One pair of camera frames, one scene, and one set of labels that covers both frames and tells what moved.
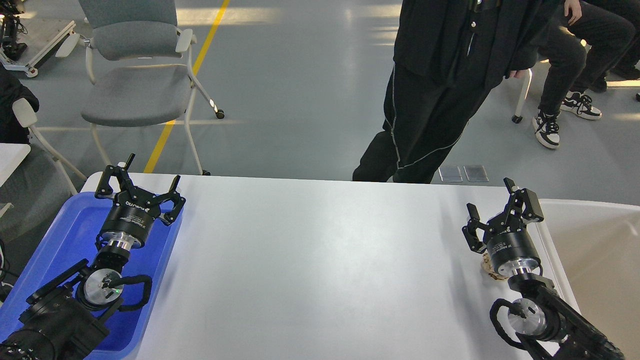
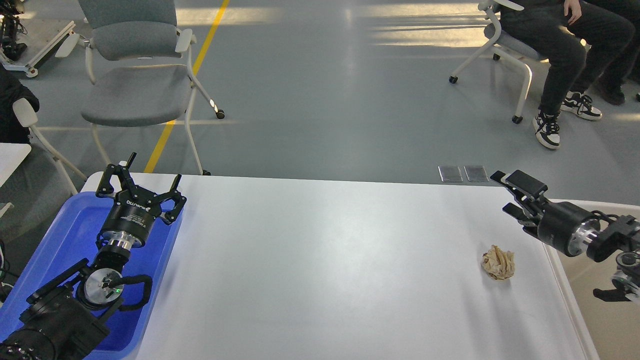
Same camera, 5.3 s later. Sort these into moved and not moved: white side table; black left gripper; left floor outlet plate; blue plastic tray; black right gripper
Moved: black right gripper
Not moved: black left gripper; blue plastic tray; white side table; left floor outlet plate
